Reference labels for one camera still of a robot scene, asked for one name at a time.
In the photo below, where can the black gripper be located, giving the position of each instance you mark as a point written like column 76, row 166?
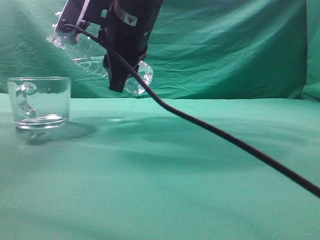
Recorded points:
column 125, row 25

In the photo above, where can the clear plastic water bottle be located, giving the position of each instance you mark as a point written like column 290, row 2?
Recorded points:
column 90, row 57

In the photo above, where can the green backdrop cloth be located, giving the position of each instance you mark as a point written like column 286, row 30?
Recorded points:
column 199, row 49

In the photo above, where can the green table cloth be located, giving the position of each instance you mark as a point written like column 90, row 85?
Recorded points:
column 125, row 169

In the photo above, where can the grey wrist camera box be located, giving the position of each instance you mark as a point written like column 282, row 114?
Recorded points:
column 76, row 13

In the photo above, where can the clear glass cup with handle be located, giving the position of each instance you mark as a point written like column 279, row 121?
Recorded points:
column 39, row 102

